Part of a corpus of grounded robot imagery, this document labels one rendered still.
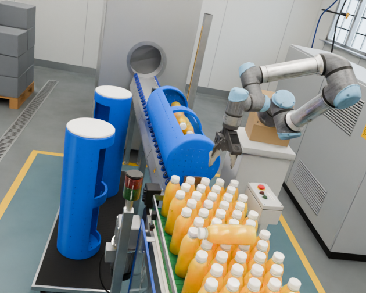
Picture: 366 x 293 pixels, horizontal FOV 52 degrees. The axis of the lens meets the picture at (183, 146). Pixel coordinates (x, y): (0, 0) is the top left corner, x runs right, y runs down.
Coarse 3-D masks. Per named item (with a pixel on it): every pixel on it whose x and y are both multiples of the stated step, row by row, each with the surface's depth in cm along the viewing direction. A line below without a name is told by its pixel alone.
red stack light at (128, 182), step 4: (128, 180) 134; (132, 180) 134; (136, 180) 134; (140, 180) 135; (124, 184) 137; (128, 184) 135; (132, 184) 134; (136, 184) 135; (140, 184) 136; (132, 188) 135; (136, 188) 136
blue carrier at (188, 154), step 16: (160, 96) 245; (176, 96) 264; (160, 112) 225; (192, 112) 223; (160, 128) 211; (176, 128) 198; (160, 144) 204; (176, 144) 185; (192, 144) 185; (208, 144) 186; (176, 160) 187; (192, 160) 189; (208, 160) 191; (208, 176) 195
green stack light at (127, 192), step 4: (124, 188) 137; (128, 188) 136; (140, 188) 137; (124, 192) 137; (128, 192) 136; (132, 192) 136; (136, 192) 137; (140, 192) 139; (124, 196) 138; (128, 196) 137; (132, 196) 137; (136, 196) 137; (128, 200) 137; (132, 200) 137; (136, 200) 138
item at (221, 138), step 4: (224, 124) 158; (224, 128) 163; (228, 128) 157; (232, 128) 157; (236, 128) 158; (216, 132) 166; (220, 132) 166; (224, 132) 162; (220, 136) 162; (224, 136) 162; (216, 140) 166; (220, 140) 160; (224, 140) 160; (220, 144) 160; (224, 144) 160; (220, 148) 161; (224, 148) 161; (228, 148) 162
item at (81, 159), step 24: (72, 144) 212; (96, 144) 211; (72, 168) 217; (96, 168) 218; (72, 192) 223; (96, 192) 253; (72, 216) 230; (96, 216) 259; (72, 240) 237; (96, 240) 263
